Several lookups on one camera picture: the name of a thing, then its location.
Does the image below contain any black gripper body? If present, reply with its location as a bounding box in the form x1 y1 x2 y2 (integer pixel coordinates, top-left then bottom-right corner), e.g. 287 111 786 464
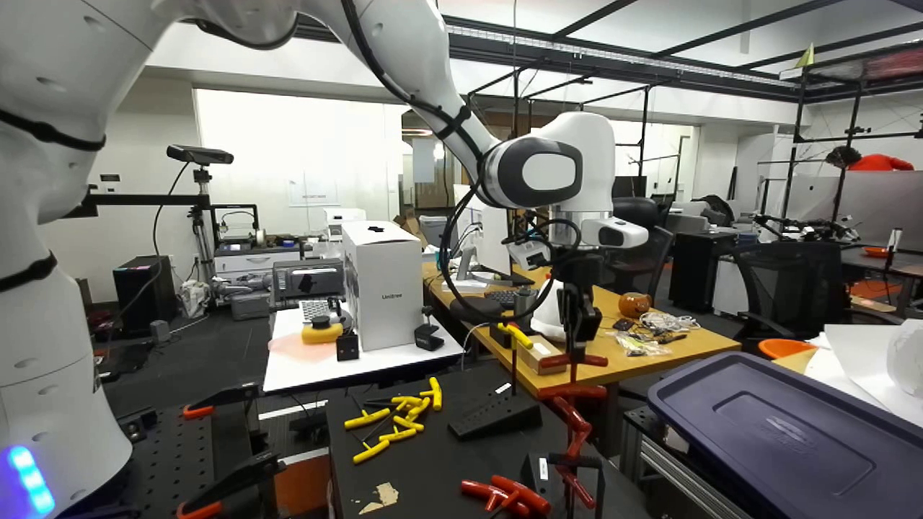
552 251 610 308

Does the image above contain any brown round object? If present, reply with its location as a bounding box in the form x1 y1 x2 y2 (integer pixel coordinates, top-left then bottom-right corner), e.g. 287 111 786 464
617 288 656 323

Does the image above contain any yellow round object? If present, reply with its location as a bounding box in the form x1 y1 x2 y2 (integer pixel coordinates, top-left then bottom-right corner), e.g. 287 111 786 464
301 314 346 349

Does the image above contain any wooden block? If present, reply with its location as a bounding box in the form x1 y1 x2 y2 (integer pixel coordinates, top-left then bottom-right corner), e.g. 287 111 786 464
522 337 571 379

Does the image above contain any grey metal cup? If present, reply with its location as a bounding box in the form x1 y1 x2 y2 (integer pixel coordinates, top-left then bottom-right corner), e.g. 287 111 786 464
513 285 543 334

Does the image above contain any clear plastic bag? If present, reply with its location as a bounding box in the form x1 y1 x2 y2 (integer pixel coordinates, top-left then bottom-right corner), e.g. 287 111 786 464
610 308 692 362

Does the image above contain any black office chair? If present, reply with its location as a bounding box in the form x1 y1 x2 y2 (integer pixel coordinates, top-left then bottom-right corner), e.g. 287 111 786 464
614 197 675 301

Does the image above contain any black round pouch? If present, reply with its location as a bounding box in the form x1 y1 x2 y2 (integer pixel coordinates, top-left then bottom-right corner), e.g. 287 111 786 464
448 295 517 327

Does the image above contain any computer monitor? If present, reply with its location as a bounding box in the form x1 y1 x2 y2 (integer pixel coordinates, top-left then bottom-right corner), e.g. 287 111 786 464
441 190 513 298

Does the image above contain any black cabinet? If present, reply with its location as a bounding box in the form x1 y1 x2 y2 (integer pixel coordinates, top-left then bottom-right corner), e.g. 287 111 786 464
669 229 745 314

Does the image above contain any white foam board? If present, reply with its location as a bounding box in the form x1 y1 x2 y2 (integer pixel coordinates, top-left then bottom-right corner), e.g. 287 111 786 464
259 307 467 395

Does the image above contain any small orange hex key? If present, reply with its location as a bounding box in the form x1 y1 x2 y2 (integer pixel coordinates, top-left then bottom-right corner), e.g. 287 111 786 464
493 493 535 519

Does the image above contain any orange bowl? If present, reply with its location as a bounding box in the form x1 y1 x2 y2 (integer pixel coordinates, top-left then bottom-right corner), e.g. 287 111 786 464
755 337 819 363

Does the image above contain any white rectangular box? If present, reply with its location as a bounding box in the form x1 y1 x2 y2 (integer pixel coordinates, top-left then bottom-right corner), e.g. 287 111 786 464
341 219 426 356

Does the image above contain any black mesh chair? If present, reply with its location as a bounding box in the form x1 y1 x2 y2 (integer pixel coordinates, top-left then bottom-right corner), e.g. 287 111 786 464
732 238 855 342

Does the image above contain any small black block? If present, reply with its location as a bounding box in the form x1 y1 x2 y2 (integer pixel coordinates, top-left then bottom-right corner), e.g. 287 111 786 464
334 327 364 363

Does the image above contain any purple plastic bin lid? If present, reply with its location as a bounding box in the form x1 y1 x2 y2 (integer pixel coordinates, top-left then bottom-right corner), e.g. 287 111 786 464
647 349 923 519

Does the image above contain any small white box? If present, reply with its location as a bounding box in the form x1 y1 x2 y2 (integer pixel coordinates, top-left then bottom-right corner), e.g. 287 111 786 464
320 205 370 242

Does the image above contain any pale tape scrap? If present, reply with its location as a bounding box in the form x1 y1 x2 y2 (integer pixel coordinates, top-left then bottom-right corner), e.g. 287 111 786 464
357 481 400 519

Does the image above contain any white plastic sheet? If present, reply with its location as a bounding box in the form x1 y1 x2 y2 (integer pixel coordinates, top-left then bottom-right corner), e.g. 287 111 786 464
804 317 923 430

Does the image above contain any orange tray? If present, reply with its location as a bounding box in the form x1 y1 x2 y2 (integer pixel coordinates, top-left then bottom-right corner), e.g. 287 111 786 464
846 277 905 307

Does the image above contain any silver metal bar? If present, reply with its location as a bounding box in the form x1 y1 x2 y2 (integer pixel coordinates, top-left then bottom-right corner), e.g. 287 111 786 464
256 399 331 427

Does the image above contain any orange box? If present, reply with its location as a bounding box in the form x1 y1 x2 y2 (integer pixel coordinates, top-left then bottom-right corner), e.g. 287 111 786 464
271 457 334 517

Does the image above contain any orange cloth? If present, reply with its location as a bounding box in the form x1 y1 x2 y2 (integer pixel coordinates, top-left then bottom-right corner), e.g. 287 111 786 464
846 151 918 176

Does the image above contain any small grey box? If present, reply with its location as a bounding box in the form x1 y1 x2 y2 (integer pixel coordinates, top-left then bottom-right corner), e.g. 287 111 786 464
227 288 275 323

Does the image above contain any small black framed screen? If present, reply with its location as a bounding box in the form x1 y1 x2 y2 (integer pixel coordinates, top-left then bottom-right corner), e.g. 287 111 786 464
212 202 262 255

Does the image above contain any black orange bar clamp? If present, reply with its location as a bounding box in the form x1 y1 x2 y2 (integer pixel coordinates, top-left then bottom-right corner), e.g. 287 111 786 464
174 451 282 519
180 382 265 424

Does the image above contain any black tripod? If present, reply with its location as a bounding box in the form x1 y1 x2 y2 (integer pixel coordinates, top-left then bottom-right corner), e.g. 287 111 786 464
184 166 226 298

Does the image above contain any black speaker box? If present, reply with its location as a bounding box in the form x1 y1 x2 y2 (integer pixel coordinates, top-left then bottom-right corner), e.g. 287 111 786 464
113 255 180 337

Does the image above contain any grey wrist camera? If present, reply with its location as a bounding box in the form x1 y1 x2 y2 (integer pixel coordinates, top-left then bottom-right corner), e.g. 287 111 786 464
506 241 559 281

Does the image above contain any yellow T-handle hex key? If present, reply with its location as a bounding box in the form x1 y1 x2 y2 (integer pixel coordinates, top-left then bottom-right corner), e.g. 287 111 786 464
490 321 536 399

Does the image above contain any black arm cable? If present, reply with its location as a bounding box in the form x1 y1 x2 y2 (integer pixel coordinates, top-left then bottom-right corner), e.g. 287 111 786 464
334 0 589 327

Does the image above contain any black metal cage frame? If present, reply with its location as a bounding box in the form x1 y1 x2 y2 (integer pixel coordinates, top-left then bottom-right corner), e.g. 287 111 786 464
461 68 657 226

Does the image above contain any aluminium frame rail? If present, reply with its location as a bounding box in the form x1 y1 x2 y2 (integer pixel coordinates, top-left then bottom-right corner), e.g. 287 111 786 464
617 402 745 519

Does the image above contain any black metal rack frame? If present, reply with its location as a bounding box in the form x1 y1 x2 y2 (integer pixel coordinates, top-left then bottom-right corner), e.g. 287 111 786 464
777 42 923 235

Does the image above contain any grey camera box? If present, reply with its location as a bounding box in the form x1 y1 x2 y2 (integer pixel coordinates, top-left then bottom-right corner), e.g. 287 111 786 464
271 258 346 308

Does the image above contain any black stereo camera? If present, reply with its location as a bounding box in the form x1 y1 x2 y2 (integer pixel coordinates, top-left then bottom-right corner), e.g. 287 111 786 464
165 141 238 167

